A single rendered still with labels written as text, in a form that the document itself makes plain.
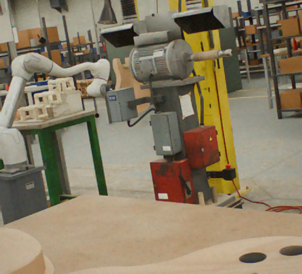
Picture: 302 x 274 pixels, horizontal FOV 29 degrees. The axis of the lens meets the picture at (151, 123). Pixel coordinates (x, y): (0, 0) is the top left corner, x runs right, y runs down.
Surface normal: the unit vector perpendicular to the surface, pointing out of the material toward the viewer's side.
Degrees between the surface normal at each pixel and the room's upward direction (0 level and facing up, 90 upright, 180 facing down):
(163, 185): 90
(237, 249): 0
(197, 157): 90
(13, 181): 90
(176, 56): 88
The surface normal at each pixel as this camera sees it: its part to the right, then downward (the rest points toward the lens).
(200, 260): -0.15, -0.98
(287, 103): -0.62, 0.20
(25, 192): 0.68, 0.00
